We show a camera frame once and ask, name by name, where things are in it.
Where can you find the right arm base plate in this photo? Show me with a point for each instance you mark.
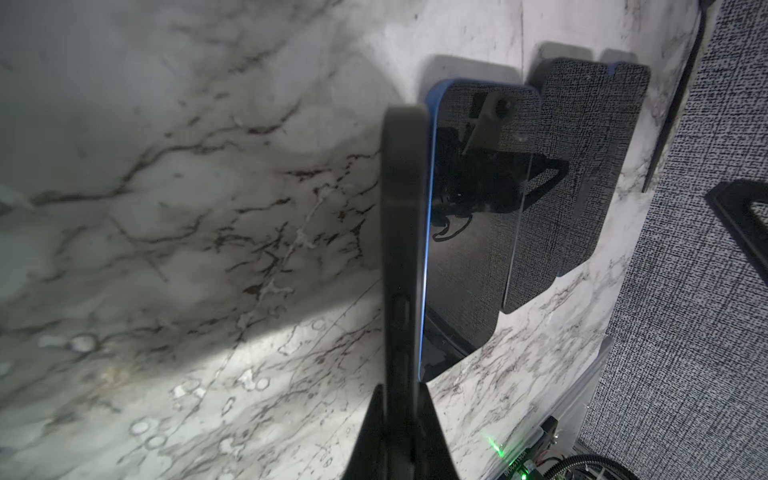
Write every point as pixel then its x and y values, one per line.
pixel 542 448

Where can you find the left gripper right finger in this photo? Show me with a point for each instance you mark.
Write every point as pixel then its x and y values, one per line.
pixel 433 458

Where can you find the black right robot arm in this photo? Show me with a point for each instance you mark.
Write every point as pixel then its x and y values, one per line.
pixel 732 203

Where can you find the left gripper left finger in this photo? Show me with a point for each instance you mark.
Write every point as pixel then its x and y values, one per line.
pixel 367 458

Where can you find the phone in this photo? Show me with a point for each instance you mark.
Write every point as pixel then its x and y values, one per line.
pixel 553 238
pixel 609 119
pixel 482 136
pixel 405 178

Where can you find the black spoon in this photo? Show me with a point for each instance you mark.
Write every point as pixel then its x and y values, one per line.
pixel 679 95

